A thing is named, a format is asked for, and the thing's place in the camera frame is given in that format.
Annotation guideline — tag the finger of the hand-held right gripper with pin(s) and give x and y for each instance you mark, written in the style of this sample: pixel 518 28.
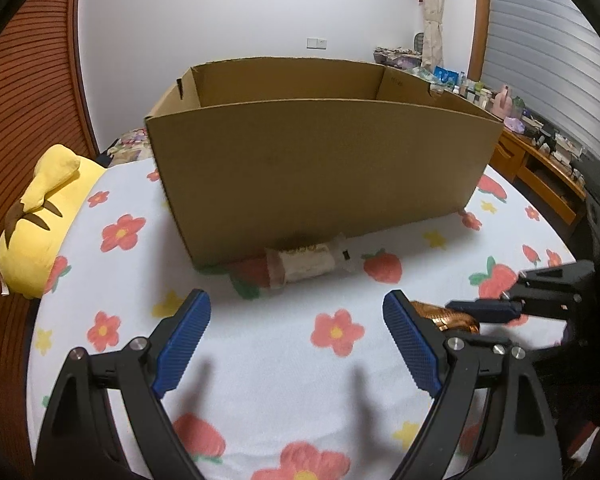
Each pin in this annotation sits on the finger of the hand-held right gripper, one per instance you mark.
pixel 500 316
pixel 480 305

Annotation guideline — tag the pink bottle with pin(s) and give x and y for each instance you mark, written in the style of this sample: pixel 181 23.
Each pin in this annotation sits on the pink bottle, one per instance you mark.
pixel 505 102

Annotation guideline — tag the white wall switch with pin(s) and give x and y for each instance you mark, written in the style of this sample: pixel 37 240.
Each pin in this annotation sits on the white wall switch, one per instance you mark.
pixel 316 43

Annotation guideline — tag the wooden window frame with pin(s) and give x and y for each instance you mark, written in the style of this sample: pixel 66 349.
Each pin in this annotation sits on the wooden window frame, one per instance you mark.
pixel 480 15

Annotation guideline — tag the dark cloth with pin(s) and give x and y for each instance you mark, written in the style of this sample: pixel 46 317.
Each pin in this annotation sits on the dark cloth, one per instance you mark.
pixel 111 154

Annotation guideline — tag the clear cracker packet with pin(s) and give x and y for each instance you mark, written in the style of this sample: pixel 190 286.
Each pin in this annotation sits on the clear cracker packet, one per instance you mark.
pixel 305 264

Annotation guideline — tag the brown cardboard box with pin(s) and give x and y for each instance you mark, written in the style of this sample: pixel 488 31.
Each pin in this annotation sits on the brown cardboard box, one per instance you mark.
pixel 320 175

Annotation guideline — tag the blue box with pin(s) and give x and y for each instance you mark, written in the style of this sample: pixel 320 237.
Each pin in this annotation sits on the blue box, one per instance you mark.
pixel 445 76

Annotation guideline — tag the copper foil snack packet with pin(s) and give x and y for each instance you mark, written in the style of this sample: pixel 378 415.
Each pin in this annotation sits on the copper foil snack packet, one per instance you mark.
pixel 455 321

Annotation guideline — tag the wooden sideboard cabinet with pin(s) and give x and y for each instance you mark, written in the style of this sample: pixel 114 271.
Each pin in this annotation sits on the wooden sideboard cabinet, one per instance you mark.
pixel 540 175

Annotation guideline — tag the white floral bed sheet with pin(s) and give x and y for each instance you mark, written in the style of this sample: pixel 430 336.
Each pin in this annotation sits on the white floral bed sheet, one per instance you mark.
pixel 280 370

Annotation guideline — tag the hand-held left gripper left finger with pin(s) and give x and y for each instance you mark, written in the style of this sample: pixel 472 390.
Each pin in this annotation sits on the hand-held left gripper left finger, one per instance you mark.
pixel 185 340

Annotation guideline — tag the grey window blind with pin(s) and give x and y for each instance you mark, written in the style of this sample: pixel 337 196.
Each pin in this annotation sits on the grey window blind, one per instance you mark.
pixel 540 35

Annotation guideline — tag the small white packet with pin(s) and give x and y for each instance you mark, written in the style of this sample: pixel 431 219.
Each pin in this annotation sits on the small white packet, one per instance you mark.
pixel 347 255

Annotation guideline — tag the yellow plush toy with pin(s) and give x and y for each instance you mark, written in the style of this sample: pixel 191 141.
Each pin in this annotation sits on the yellow plush toy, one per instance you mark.
pixel 40 210

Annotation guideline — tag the wooden louvred wardrobe door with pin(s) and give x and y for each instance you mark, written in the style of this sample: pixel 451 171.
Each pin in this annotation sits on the wooden louvred wardrobe door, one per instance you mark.
pixel 30 110

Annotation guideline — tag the wooden desk with clutter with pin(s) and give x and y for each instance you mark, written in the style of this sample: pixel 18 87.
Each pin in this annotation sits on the wooden desk with clutter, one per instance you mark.
pixel 530 125

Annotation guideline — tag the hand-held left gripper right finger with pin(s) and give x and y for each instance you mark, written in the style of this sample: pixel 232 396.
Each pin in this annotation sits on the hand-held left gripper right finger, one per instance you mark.
pixel 410 345

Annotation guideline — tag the multicolour floral bedding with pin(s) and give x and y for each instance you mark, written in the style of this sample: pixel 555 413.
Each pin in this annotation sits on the multicolour floral bedding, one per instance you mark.
pixel 132 142

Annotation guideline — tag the cream patterned curtain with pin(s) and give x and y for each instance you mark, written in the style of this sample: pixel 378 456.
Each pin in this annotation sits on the cream patterned curtain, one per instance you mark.
pixel 432 10

